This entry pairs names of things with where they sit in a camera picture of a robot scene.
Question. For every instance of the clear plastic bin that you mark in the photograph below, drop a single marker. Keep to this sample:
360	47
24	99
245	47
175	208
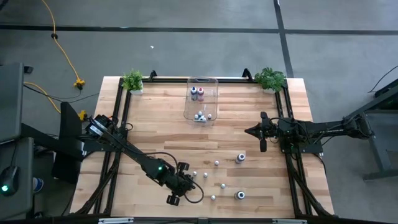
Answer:
211	93

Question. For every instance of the broad-leaf plant white pot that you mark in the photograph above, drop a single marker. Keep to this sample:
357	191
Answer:
270	79

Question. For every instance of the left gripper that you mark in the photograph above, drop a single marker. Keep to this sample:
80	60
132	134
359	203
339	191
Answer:
174	183

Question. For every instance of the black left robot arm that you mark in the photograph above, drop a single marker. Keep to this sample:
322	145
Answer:
136	157

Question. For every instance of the silver bracket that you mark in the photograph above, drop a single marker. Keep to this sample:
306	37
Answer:
289	221
115	220

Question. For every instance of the large red colouring bottle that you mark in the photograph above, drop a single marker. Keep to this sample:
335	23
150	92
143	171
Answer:
201	92

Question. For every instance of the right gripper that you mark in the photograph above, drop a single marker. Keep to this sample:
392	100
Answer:
270	129

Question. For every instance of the black aluminium table frame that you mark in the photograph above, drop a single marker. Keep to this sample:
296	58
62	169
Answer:
224	80

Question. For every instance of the large black colouring bottle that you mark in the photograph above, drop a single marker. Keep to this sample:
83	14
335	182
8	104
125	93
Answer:
239	195

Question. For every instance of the small-leaf plant white pot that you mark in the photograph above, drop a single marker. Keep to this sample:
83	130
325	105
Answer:
132	80

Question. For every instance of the black computer mouse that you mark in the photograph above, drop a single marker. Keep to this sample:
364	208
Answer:
9	177

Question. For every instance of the blue and white can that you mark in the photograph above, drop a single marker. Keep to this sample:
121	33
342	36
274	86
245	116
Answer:
38	185

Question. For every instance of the small purple-label dropper bottle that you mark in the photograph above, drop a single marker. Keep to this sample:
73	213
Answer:
202	118

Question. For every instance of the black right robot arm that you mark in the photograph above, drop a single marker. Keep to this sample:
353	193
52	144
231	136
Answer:
326	129

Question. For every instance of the black support post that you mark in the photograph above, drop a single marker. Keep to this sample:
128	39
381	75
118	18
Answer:
70	124

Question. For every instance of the black metal cart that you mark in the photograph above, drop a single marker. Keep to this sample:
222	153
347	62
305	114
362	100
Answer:
377	149

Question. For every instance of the dark grey desk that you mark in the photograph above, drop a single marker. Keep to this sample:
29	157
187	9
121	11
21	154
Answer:
18	155

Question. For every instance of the large purple colouring bottle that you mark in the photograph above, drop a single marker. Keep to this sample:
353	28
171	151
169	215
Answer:
240	157

